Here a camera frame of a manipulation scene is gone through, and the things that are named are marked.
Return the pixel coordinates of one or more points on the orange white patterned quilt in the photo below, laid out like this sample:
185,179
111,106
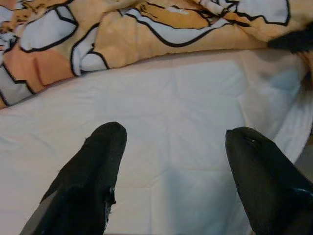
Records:
137,31

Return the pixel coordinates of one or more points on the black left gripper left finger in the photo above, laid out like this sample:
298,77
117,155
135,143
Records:
83,186

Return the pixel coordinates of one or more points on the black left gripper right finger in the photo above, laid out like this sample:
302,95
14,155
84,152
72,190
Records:
269,186

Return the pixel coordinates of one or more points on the white bed mattress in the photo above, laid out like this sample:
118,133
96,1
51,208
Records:
171,102

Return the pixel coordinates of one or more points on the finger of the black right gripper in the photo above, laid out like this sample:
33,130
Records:
293,40

